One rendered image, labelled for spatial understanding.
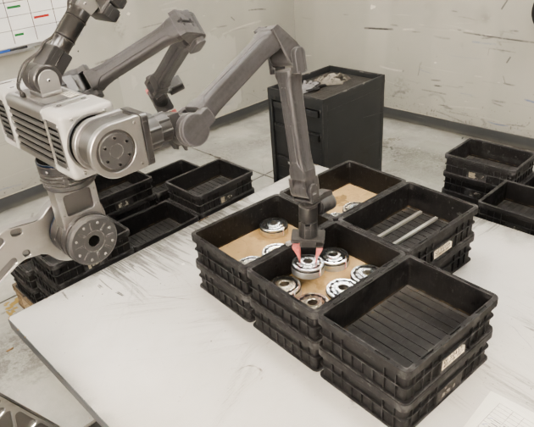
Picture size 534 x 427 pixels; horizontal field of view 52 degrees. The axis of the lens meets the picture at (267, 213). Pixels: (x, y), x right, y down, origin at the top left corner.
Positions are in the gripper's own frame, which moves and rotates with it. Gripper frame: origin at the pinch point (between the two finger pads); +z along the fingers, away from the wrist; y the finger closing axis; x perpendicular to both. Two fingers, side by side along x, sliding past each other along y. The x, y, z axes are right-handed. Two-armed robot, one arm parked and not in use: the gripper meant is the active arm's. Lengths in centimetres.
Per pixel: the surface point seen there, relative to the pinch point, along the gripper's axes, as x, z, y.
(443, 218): -36, 4, -47
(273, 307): 16.5, 6.3, 9.3
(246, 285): 7.7, 5.3, 18.7
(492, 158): -163, 33, -98
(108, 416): 47, 22, 51
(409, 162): -272, 84, -67
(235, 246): -18.3, 7.7, 26.8
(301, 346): 24.2, 13.8, 0.6
